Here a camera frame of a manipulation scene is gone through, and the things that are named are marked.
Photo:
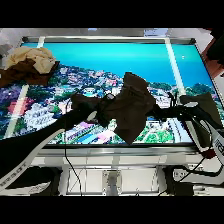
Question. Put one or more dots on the brown T-shirt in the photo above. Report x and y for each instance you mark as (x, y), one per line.
(131, 103)

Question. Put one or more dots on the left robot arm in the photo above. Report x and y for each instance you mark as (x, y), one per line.
(30, 146)

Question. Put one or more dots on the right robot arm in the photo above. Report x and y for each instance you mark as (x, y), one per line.
(200, 115)

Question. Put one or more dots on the dark brown garment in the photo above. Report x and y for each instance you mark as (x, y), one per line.
(31, 76)

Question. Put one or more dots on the beige garment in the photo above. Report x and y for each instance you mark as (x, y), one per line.
(31, 55)

